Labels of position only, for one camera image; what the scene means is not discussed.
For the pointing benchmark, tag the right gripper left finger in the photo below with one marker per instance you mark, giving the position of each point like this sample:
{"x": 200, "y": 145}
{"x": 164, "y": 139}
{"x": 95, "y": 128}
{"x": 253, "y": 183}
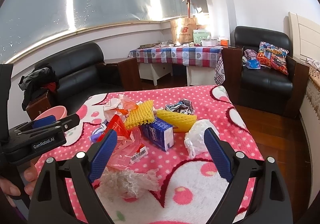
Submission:
{"x": 51, "y": 202}

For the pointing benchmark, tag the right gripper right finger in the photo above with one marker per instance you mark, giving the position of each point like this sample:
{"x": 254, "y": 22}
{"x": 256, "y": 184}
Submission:
{"x": 270, "y": 201}

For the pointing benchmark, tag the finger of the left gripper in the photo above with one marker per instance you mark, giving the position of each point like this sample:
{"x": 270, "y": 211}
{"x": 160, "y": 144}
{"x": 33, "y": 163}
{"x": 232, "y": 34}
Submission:
{"x": 65, "y": 123}
{"x": 37, "y": 123}

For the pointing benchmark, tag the blue tissue pack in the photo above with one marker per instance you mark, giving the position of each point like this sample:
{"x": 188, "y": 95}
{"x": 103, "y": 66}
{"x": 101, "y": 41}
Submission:
{"x": 160, "y": 133}

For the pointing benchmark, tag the white plastic bag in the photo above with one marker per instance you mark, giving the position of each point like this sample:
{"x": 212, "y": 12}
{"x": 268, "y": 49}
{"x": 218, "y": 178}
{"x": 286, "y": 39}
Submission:
{"x": 194, "y": 138}

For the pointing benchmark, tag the white pink paper bag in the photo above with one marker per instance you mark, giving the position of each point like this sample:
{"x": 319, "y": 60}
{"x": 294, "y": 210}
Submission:
{"x": 111, "y": 108}

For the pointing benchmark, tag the red white medicine box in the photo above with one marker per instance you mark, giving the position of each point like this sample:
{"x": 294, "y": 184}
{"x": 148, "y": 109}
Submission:
{"x": 141, "y": 152}

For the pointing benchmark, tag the pink plastic basin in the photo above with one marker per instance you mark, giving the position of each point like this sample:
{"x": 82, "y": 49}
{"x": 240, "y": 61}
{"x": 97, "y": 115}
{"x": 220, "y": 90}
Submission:
{"x": 58, "y": 111}

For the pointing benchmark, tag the dark wooden side cabinet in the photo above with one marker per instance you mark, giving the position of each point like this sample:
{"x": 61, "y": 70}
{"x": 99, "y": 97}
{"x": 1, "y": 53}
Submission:
{"x": 38, "y": 106}

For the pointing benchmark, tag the purple crumpled wrapper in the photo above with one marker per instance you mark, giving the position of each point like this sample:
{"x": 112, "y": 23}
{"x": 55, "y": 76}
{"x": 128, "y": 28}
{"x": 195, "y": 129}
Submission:
{"x": 97, "y": 133}

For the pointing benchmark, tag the dark clothes pile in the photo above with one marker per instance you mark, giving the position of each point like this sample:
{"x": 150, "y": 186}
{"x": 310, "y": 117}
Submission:
{"x": 37, "y": 83}

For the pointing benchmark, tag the red triangular wrapper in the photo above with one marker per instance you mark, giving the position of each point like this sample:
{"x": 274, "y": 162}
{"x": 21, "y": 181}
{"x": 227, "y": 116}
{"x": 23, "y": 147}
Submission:
{"x": 118, "y": 126}

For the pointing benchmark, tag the black leather sofa left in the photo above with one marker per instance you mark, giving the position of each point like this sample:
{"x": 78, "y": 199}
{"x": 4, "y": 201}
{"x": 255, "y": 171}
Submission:
{"x": 82, "y": 73}

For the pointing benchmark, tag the clear pink plastic packaging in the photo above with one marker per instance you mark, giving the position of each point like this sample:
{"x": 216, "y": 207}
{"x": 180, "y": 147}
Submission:
{"x": 126, "y": 149}

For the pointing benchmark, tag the clear crumpled plastic wrap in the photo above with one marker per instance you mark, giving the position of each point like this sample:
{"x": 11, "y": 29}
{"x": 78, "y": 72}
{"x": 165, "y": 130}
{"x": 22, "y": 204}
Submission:
{"x": 126, "y": 184}

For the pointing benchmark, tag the yellow foam net left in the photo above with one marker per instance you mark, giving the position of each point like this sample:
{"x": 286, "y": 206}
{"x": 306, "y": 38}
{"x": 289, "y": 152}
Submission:
{"x": 142, "y": 115}

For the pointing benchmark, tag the yellow foam net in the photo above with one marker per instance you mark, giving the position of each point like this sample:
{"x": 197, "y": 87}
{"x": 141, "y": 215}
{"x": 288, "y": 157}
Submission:
{"x": 142, "y": 115}
{"x": 181, "y": 122}

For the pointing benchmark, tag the pink polka dot blanket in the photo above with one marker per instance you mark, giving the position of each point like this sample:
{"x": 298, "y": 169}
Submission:
{"x": 190, "y": 189}

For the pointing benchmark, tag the black leather armchair right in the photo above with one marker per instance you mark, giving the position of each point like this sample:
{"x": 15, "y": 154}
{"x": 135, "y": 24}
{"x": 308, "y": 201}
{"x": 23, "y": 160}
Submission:
{"x": 265, "y": 89}

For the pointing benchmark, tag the yellow foam net right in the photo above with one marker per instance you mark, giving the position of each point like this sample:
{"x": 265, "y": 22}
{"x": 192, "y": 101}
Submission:
{"x": 181, "y": 122}

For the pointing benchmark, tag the crumpled printed wrapper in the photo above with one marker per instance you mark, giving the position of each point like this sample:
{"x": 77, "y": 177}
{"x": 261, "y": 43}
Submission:
{"x": 183, "y": 106}

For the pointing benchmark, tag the blue toy on armchair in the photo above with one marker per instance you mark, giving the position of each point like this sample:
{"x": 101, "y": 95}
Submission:
{"x": 253, "y": 64}

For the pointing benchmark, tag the plaid tablecloth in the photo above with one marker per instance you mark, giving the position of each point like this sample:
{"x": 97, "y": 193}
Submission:
{"x": 206, "y": 57}

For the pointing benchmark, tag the white table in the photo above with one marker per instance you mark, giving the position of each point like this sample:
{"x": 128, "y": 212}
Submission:
{"x": 196, "y": 76}

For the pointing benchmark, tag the colourful comic cushion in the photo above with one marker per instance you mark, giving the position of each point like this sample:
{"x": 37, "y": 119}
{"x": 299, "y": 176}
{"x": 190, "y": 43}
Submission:
{"x": 272, "y": 56}

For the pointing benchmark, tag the brown paper shopping bag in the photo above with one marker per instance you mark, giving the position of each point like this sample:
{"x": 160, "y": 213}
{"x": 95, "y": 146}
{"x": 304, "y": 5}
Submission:
{"x": 182, "y": 30}

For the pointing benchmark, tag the checkered cloth on armchair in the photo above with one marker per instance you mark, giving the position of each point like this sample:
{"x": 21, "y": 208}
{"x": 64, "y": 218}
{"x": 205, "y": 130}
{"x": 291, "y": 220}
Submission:
{"x": 248, "y": 54}

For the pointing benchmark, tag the green white box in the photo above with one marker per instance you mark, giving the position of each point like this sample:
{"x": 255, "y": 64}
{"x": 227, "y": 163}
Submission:
{"x": 199, "y": 35}

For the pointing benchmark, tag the white bowl on table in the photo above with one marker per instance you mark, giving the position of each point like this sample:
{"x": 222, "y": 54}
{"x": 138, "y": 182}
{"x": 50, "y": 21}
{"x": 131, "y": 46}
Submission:
{"x": 209, "y": 42}

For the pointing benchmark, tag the orange box on table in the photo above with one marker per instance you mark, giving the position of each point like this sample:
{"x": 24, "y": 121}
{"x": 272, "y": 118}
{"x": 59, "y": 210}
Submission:
{"x": 224, "y": 42}

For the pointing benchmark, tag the white door panel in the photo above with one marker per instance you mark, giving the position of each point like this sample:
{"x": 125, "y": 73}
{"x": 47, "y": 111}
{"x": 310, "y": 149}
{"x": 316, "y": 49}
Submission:
{"x": 305, "y": 37}

